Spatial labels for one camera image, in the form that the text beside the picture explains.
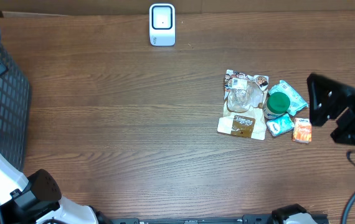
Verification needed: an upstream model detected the green lid jar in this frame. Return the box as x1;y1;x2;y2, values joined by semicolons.
263;92;291;120

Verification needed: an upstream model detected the small teal tissue pack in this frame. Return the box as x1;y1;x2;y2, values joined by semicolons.
266;113;295;137

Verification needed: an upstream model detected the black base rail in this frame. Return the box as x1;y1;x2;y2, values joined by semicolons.
110;214;272;224

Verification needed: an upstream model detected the brown snack pouch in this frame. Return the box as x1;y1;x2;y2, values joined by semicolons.
217;69;269;140

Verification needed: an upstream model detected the white barcode scanner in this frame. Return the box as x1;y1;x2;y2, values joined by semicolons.
149;3;176;47

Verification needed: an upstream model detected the teal tissue pack wrapper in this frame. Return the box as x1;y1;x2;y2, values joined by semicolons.
269;80;308;116

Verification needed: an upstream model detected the grey plastic basket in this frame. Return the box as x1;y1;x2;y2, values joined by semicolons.
0;33;32;171

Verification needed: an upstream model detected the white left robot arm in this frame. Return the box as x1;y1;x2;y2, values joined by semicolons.
0;45;109;223

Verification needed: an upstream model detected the orange tissue pack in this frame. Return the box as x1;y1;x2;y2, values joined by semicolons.
292;118;312;144

